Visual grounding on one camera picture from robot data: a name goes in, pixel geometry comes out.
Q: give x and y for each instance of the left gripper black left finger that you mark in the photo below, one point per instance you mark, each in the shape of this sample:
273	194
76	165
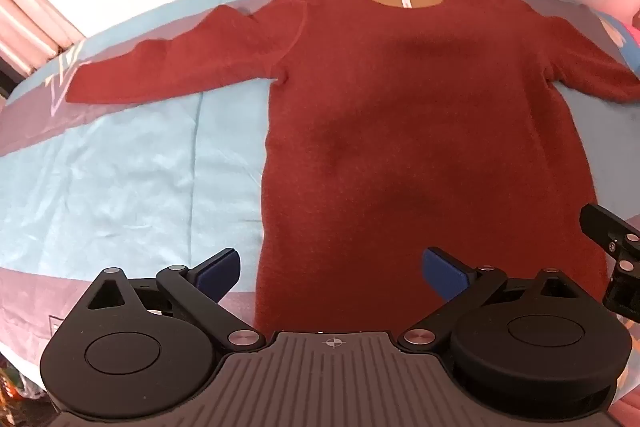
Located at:
133	348

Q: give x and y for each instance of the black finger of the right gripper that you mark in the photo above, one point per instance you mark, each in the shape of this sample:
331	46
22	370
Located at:
620	241

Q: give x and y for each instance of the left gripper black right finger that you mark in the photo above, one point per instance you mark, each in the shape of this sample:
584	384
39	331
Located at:
517	345

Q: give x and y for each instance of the dark red knit sweater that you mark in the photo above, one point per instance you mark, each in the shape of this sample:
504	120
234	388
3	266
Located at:
393	127

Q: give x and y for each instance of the blue and mauve bedsheet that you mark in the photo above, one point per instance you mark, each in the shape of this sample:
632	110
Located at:
144	186

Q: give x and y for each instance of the pink window frame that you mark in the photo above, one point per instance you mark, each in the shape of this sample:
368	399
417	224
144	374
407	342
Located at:
32	33

